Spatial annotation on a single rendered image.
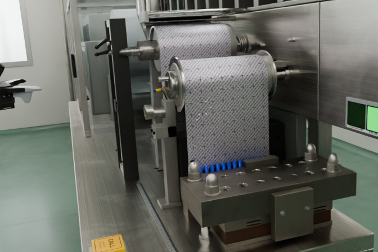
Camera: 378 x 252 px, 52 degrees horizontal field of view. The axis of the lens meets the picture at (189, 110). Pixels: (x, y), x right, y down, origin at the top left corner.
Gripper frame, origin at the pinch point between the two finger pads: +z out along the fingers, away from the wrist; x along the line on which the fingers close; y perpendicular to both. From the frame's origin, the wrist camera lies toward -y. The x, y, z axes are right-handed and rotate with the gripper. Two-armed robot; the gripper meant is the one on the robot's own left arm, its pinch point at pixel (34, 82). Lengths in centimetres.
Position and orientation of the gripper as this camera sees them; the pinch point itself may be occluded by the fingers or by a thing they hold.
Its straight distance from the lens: 152.5
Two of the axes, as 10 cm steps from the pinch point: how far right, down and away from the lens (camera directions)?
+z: 7.4, -1.7, 6.5
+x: 6.7, 2.4, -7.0
